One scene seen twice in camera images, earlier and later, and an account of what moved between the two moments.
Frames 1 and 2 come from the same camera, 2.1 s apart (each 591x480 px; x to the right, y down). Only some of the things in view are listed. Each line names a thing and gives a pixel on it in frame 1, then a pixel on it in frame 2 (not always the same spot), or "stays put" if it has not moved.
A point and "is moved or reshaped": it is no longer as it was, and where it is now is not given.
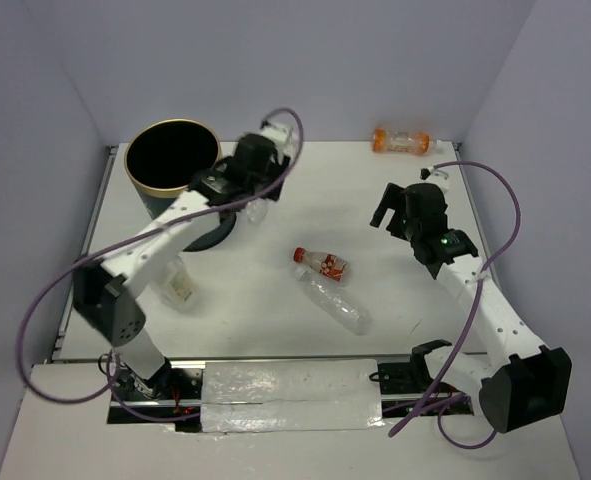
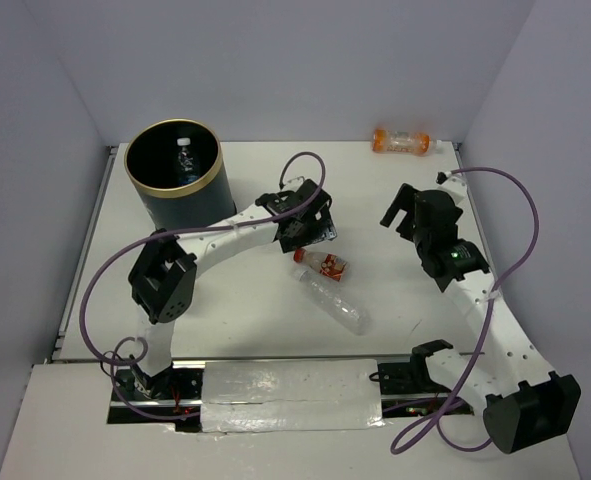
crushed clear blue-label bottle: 254,211 is moved or reshaped
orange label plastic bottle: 412,142 stays put
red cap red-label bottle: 329,265 stays put
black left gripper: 281,168 → 323,230
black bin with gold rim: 161,156 stays put
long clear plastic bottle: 336,296 stays put
